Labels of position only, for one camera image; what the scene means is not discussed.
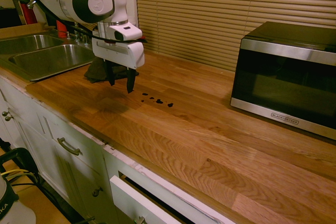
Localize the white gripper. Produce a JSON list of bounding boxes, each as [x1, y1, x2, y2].
[[91, 37, 146, 94]]

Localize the dark grey terry cloth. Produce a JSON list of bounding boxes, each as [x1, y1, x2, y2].
[[83, 58, 140, 84]]

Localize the dark spill spots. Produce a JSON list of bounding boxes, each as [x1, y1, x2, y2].
[[140, 92, 174, 109]]

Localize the chrome sink faucet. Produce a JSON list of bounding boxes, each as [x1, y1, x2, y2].
[[66, 22, 89, 45]]

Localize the stainless steel double sink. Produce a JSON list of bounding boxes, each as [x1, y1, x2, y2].
[[0, 34, 96, 82]]

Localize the red bottle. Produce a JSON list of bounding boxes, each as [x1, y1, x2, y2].
[[56, 20, 68, 38]]

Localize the white cabinet with drawers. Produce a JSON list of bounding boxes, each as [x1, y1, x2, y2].
[[0, 76, 124, 224]]

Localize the red fire extinguisher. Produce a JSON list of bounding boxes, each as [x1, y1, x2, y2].
[[17, 0, 38, 26]]

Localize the open white drawer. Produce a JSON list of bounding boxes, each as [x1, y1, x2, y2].
[[109, 173, 229, 224]]

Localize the beige window blinds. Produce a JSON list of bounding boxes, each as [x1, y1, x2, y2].
[[134, 0, 336, 72]]

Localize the black and steel microwave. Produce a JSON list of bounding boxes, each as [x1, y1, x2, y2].
[[230, 21, 336, 141]]

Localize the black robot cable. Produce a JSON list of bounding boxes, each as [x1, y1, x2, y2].
[[5, 0, 148, 44]]

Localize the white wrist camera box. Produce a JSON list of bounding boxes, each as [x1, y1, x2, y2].
[[108, 25, 143, 42]]

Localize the metal bar drawer handle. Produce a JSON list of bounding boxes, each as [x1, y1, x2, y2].
[[57, 137, 82, 156]]

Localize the black metal cart frame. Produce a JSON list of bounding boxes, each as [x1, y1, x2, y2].
[[0, 147, 40, 183]]

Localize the yellow cable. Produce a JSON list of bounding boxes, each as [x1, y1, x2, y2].
[[0, 169, 36, 182]]

